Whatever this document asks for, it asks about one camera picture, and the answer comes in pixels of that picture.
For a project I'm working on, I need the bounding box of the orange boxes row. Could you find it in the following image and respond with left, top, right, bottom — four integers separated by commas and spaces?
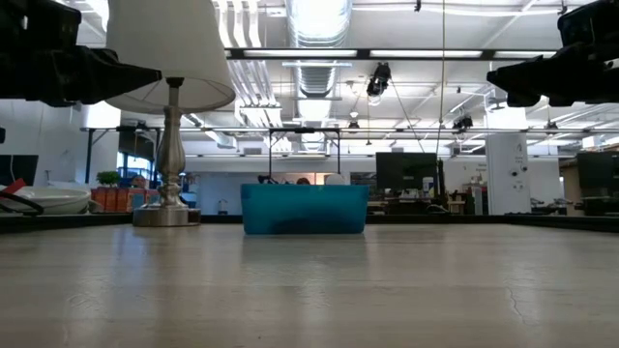
90, 187, 161, 215

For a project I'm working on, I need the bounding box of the black cabinet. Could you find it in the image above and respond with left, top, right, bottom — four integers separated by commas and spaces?
575, 151, 619, 217

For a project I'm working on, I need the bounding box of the black metal stand frame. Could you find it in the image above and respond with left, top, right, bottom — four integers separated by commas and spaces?
267, 127, 341, 187

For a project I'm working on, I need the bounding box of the white bowl with tools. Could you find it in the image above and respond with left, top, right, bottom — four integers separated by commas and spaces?
0, 186, 92, 217

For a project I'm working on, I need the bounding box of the black aluminium table frame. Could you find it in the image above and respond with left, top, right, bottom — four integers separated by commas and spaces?
0, 212, 619, 234

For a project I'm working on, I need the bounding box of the black computer monitor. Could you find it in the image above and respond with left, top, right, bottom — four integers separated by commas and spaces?
375, 152, 439, 190
0, 154, 40, 188

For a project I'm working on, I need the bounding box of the white pillar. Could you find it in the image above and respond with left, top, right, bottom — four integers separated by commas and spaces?
485, 132, 533, 217

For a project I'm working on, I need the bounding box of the small potted green plant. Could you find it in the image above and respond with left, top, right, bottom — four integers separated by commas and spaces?
95, 170, 123, 189

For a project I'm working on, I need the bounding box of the white shade silver table lamp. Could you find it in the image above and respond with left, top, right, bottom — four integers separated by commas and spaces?
104, 0, 237, 228

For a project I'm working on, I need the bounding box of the silver ventilation duct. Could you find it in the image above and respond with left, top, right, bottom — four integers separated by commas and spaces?
283, 0, 354, 101

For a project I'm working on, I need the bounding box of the black overhead light bar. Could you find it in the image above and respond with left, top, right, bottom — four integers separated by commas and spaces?
224, 46, 558, 62

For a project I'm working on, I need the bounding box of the red stick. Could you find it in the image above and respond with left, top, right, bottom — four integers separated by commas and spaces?
0, 177, 26, 195

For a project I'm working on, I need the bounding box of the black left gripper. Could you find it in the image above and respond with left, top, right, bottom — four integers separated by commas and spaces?
0, 0, 163, 109

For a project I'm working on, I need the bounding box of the black overhead rig camera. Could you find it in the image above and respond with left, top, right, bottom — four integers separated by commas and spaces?
366, 61, 394, 98

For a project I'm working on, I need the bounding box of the teal plastic bin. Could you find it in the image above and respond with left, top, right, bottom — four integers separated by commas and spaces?
240, 182, 372, 237

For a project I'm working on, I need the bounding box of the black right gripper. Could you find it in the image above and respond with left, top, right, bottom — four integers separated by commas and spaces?
486, 0, 619, 109

